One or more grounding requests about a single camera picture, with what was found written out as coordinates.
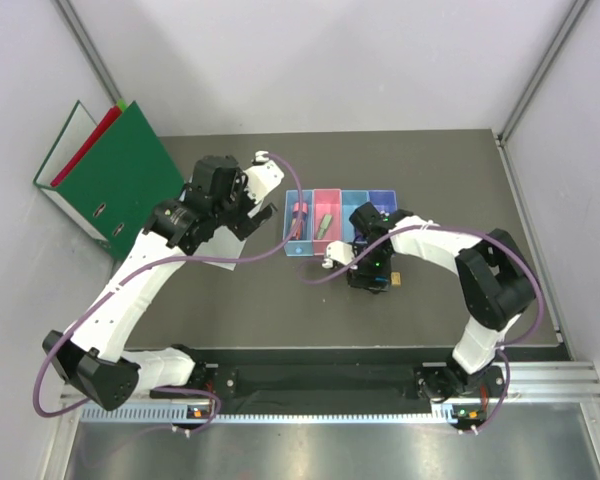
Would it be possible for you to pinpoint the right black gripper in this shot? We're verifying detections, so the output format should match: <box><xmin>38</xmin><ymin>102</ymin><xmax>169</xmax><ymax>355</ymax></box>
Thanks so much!
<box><xmin>347</xmin><ymin>243</ymin><xmax>393</xmax><ymax>294</ymax></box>

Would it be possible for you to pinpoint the blue capped black highlighter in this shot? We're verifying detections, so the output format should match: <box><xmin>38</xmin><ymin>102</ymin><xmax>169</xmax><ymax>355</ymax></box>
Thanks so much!
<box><xmin>372</xmin><ymin>277</ymin><xmax>390</xmax><ymax>292</ymax></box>

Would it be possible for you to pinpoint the small yellow eraser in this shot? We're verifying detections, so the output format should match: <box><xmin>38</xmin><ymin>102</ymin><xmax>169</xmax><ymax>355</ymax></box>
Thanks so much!
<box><xmin>391</xmin><ymin>272</ymin><xmax>402</xmax><ymax>286</ymax></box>

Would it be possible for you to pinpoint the green highlighter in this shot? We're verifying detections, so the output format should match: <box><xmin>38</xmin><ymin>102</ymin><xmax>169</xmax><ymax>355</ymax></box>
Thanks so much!
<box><xmin>316</xmin><ymin>214</ymin><xmax>333</xmax><ymax>240</ymax></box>

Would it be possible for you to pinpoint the light blue drawer bin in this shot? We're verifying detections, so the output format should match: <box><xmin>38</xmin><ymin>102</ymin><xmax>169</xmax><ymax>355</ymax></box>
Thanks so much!
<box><xmin>283</xmin><ymin>190</ymin><xmax>314</xmax><ymax>257</ymax></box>
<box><xmin>341</xmin><ymin>190</ymin><xmax>369</xmax><ymax>242</ymax></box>

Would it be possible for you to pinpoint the purple drawer bin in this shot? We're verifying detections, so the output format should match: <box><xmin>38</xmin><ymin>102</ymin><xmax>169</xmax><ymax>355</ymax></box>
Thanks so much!
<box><xmin>369</xmin><ymin>190</ymin><xmax>397</xmax><ymax>214</ymax></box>

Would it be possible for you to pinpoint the pink drawer bin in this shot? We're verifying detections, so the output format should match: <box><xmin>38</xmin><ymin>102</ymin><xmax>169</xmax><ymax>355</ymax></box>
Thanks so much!
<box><xmin>313</xmin><ymin>189</ymin><xmax>342</xmax><ymax>256</ymax></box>

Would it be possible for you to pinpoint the pink capped crayon tube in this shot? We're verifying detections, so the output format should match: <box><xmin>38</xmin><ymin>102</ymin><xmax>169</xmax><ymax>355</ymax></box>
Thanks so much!
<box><xmin>290</xmin><ymin>202</ymin><xmax>308</xmax><ymax>241</ymax></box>

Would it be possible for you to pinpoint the clear mesh zipper pouch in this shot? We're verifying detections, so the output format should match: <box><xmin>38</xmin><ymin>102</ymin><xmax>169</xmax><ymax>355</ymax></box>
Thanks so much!
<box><xmin>194</xmin><ymin>226</ymin><xmax>246</xmax><ymax>271</ymax></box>

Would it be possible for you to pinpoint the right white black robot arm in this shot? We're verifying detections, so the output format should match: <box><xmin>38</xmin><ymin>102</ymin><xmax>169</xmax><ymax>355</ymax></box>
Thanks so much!
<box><xmin>345</xmin><ymin>202</ymin><xmax>536</xmax><ymax>402</ymax></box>

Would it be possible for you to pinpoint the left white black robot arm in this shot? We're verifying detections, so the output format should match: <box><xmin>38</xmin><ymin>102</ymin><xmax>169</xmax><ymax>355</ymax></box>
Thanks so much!
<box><xmin>43</xmin><ymin>151</ymin><xmax>284</xmax><ymax>411</ymax></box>

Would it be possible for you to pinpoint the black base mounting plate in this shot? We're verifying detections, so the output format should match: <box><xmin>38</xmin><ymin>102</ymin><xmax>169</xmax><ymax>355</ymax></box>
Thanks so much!
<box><xmin>149</xmin><ymin>347</ymin><xmax>509</xmax><ymax>401</ymax></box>

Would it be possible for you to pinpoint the green lever arch binder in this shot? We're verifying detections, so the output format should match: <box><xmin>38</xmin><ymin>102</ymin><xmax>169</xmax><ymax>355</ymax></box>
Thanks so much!
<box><xmin>33</xmin><ymin>102</ymin><xmax>184</xmax><ymax>260</ymax></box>

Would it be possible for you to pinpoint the red folder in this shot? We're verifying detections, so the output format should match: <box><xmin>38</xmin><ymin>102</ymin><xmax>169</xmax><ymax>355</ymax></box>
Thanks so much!
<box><xmin>51</xmin><ymin>105</ymin><xmax>122</xmax><ymax>188</ymax></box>

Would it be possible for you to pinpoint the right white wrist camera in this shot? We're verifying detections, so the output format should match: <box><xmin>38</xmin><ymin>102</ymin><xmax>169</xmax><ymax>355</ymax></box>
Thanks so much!
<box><xmin>321</xmin><ymin>241</ymin><xmax>356</xmax><ymax>269</ymax></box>

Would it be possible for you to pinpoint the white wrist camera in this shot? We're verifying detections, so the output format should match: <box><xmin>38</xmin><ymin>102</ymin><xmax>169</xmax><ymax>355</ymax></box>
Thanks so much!
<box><xmin>321</xmin><ymin>241</ymin><xmax>356</xmax><ymax>269</ymax></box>
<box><xmin>244</xmin><ymin>151</ymin><xmax>284</xmax><ymax>204</ymax></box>

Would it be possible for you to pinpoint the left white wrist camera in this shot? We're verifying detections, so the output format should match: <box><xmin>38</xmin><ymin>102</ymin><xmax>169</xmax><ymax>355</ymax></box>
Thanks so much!
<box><xmin>244</xmin><ymin>151</ymin><xmax>284</xmax><ymax>204</ymax></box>

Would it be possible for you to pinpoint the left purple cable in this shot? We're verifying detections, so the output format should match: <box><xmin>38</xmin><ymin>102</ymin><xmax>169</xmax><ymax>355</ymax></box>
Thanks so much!
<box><xmin>33</xmin><ymin>153</ymin><xmax>315</xmax><ymax>436</ymax></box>

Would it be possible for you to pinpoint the right aluminium corner post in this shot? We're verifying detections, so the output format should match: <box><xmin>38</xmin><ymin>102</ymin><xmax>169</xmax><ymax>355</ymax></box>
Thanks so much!
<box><xmin>497</xmin><ymin>0</ymin><xmax>594</xmax><ymax>144</ymax></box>

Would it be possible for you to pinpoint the aluminium corner post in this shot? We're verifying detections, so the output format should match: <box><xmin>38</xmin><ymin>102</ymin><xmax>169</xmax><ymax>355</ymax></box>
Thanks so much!
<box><xmin>497</xmin><ymin>0</ymin><xmax>594</xmax><ymax>144</ymax></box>
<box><xmin>51</xmin><ymin>0</ymin><xmax>123</xmax><ymax>104</ymax></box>

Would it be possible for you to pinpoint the left aluminium corner post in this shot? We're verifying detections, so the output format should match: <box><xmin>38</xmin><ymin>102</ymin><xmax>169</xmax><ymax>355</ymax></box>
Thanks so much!
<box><xmin>51</xmin><ymin>0</ymin><xmax>123</xmax><ymax>104</ymax></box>

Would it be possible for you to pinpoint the slotted grey cable duct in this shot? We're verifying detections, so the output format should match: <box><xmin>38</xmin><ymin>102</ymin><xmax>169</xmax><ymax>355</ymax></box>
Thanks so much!
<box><xmin>79</xmin><ymin>399</ymin><xmax>458</xmax><ymax>426</ymax></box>

